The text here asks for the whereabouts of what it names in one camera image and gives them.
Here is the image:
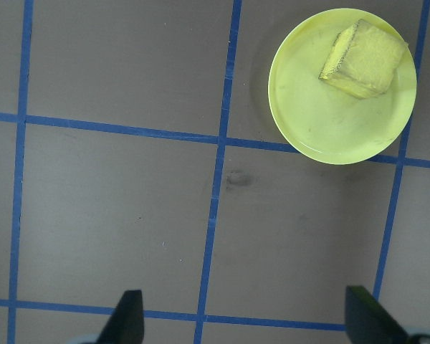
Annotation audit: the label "yellow foam block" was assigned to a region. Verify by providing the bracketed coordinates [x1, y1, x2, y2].
[318, 19, 409, 100]

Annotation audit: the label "yellow round plate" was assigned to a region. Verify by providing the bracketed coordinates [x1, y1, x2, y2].
[267, 7, 418, 166]

